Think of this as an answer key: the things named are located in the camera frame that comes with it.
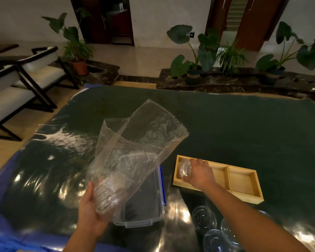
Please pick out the person's right hand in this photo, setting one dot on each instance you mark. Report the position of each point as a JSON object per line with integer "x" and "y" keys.
{"x": 202, "y": 175}

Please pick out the person's left hand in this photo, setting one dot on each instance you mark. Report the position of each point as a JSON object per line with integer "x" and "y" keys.
{"x": 88, "y": 217}

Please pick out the person's right thumb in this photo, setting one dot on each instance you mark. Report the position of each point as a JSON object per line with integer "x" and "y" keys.
{"x": 187, "y": 178}

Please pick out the person's left thumb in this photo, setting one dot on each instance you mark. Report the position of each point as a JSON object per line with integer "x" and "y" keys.
{"x": 87, "y": 194}

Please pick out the single clear plastic cup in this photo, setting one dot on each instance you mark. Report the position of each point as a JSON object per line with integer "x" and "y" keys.
{"x": 183, "y": 167}

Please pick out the stack of clear plastic cups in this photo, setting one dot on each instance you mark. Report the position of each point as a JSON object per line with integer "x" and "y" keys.
{"x": 109, "y": 191}

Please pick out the clear plastic bag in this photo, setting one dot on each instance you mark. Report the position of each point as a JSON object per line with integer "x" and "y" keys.
{"x": 147, "y": 128}

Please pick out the person's right forearm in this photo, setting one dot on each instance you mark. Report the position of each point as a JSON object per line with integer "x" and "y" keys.
{"x": 252, "y": 220}

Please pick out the person's left forearm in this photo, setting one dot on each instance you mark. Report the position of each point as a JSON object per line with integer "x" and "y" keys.
{"x": 84, "y": 241}

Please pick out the clear plastic dome lid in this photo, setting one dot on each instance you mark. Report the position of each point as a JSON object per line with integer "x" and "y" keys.
{"x": 229, "y": 234}
{"x": 214, "y": 241}
{"x": 203, "y": 217}

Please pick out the clear storage box blue latch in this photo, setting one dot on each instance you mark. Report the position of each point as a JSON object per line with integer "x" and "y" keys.
{"x": 143, "y": 199}

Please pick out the wooden three-compartment tray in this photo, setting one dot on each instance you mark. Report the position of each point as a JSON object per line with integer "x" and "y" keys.
{"x": 241, "y": 181}

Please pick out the dark green table cover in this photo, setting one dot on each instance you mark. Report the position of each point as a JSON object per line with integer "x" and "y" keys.
{"x": 225, "y": 128}

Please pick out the dark marble planter ledge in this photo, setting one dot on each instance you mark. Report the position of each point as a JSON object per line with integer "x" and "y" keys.
{"x": 105, "y": 72}
{"x": 252, "y": 83}

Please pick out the large-leaf plant in dark pot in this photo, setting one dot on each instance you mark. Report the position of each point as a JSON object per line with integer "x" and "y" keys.
{"x": 308, "y": 53}
{"x": 207, "y": 52}

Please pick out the grassy green plant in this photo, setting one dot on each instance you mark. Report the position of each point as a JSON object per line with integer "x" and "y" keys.
{"x": 231, "y": 57}

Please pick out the small exit sign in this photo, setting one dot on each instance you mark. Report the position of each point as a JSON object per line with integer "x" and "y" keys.
{"x": 190, "y": 34}

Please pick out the potted plant in terracotta pot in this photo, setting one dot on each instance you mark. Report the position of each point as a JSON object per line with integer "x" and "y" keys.
{"x": 76, "y": 49}

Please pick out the brown wooden door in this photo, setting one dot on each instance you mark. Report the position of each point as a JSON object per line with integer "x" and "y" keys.
{"x": 254, "y": 20}
{"x": 216, "y": 13}

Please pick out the dark wooden side table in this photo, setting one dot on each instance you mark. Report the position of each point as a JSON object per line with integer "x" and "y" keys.
{"x": 2, "y": 48}

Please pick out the staircase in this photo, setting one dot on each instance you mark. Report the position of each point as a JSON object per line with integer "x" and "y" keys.
{"x": 235, "y": 15}

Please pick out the dark wooden door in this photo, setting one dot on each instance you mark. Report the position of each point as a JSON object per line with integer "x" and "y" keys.
{"x": 94, "y": 20}

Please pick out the white cushioned black frame chair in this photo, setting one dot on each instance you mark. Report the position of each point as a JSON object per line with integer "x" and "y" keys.
{"x": 44, "y": 76}
{"x": 7, "y": 99}

